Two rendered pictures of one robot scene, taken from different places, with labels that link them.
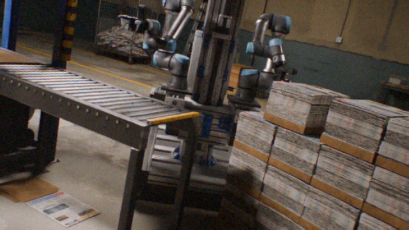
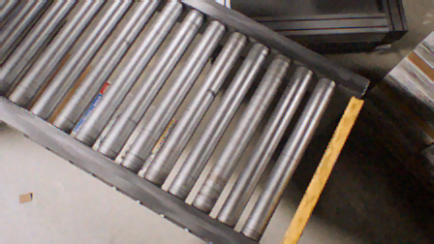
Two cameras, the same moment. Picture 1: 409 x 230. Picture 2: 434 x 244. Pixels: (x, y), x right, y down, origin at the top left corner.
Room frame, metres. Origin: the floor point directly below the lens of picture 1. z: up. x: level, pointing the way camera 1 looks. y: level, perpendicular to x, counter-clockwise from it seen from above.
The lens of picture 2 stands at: (1.83, 0.45, 1.78)
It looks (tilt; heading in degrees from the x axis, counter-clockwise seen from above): 72 degrees down; 351
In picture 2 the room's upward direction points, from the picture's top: 10 degrees clockwise
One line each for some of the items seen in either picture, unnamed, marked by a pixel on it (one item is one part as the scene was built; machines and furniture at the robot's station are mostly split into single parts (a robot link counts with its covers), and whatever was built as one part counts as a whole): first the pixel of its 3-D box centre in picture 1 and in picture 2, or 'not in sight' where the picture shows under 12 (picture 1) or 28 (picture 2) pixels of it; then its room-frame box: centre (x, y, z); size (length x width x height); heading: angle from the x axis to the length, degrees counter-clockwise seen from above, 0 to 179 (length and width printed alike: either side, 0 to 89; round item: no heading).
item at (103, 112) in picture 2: (99, 97); (132, 70); (2.28, 0.61, 0.77); 0.47 x 0.05 x 0.05; 152
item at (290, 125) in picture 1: (291, 122); not in sight; (2.27, -0.49, 0.86); 0.29 x 0.16 x 0.04; 43
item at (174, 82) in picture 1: (177, 80); not in sight; (2.89, 0.23, 0.87); 0.15 x 0.15 x 0.10
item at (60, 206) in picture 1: (64, 207); (124, 125); (2.36, 0.75, 0.00); 0.37 x 0.28 x 0.01; 62
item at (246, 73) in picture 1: (249, 78); not in sight; (2.94, -0.27, 0.98); 0.13 x 0.12 x 0.14; 84
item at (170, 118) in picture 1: (175, 117); (323, 173); (2.02, 0.14, 0.81); 0.43 x 0.03 x 0.02; 152
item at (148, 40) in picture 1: (151, 41); not in sight; (2.69, 0.43, 1.12); 0.11 x 0.08 x 0.11; 70
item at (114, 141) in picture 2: (107, 99); (154, 81); (2.25, 0.55, 0.77); 0.47 x 0.05 x 0.05; 152
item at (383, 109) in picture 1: (378, 107); not in sight; (2.05, -0.85, 1.06); 0.37 x 0.29 x 0.01; 132
